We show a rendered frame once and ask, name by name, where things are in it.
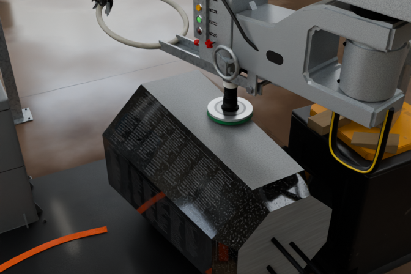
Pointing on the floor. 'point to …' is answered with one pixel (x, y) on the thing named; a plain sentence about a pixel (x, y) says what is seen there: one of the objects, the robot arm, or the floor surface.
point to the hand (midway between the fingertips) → (103, 11)
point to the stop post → (24, 116)
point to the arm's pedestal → (13, 175)
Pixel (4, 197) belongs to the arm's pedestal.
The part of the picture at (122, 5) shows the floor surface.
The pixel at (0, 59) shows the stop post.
